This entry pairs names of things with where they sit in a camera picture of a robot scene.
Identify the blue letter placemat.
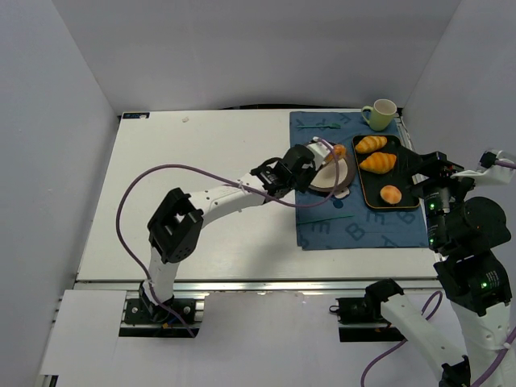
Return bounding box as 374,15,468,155
289,111,428,251

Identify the round metal plate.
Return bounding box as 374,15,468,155
307,141,356,196

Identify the round orange bun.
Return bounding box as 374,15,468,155
380,185,402,205

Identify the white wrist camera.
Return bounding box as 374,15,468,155
306,137,333,169
451,149,515,186

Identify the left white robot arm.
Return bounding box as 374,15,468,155
139,142,330,315

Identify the black rectangular tray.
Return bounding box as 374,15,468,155
353,135,419,211

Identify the striped croissant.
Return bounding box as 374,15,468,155
359,152,397,175
355,135,388,154

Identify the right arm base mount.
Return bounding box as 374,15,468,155
328,298,405,343

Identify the striped croissant top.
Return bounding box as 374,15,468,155
355,135,388,154

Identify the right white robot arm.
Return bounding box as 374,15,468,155
364,148,515,386

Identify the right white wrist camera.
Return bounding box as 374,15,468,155
451,149,515,186

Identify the green plastic fork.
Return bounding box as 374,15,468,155
296,123,341,129

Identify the blue table label sticker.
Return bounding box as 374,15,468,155
122,112,150,119

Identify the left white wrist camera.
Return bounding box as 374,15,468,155
306,137,333,169

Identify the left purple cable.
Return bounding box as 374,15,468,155
115,139,342,338

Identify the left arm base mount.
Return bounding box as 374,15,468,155
119,298,202,339

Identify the light green mug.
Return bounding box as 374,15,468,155
360,98,397,131

